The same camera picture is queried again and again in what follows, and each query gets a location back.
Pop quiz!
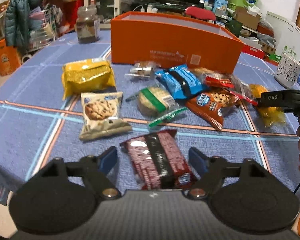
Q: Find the blue plaid tablecloth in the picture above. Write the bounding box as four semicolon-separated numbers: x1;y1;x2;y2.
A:
0;30;300;205

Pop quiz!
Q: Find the white cat pattern mug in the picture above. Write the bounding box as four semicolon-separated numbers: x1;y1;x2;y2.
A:
274;53;300;88

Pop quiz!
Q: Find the white glass door cabinet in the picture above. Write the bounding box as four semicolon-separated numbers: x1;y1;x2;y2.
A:
83;0;121;29

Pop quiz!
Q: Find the orange chocolate chip cookie packet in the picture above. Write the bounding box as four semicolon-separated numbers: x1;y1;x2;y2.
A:
185;88;239;131

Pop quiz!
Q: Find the dark red cookie packet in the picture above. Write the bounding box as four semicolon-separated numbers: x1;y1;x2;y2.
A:
120;129;197;190

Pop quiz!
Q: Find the clear packet dried red fruit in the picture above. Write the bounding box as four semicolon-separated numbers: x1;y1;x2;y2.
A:
228;75;257;106

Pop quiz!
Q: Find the blue black cookie packet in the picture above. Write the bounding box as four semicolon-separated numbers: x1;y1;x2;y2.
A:
155;64;209;100

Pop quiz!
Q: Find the orange cardboard storage box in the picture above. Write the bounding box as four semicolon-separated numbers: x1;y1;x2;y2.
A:
110;11;244;74

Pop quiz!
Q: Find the brown cardboard box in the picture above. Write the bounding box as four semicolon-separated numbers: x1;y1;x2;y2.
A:
234;6;261;30

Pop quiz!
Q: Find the white chest freezer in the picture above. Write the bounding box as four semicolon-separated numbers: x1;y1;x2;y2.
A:
266;11;300;61

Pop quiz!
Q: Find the white chocolate chip cookie packet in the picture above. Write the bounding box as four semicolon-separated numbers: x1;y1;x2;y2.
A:
79;92;132;141

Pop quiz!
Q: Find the glass jar with dark contents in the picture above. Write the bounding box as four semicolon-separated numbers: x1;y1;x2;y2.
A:
75;5;100;44

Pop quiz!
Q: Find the green striped biscuit packet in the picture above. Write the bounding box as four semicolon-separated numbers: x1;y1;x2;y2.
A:
125;86;187;128

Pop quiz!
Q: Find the orange box on floor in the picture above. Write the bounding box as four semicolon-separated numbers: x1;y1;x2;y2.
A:
0;39;21;76

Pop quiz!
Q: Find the red folding chair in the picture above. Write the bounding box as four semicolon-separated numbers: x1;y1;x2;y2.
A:
185;6;216;21

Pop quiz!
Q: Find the clear red biscuit packet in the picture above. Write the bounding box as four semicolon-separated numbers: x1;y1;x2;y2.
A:
190;68;235;88

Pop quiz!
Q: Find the small clear snack packet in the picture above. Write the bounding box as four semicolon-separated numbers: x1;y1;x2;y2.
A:
125;61;161;80

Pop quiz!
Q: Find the red white cardboard carton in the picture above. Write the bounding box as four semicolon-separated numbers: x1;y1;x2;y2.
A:
239;36;265;59

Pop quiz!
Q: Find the orange yellow cake packet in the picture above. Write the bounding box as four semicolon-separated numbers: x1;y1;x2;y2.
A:
249;84;286;127

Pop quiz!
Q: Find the wire laundry rack with clothes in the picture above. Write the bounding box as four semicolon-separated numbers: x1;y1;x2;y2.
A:
28;4;63;52

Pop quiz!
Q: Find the dark green puffer jacket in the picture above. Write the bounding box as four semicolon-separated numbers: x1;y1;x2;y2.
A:
5;0;43;51

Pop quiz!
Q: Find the yellow foil snack packet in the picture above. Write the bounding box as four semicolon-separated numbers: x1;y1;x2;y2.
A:
61;57;115;100

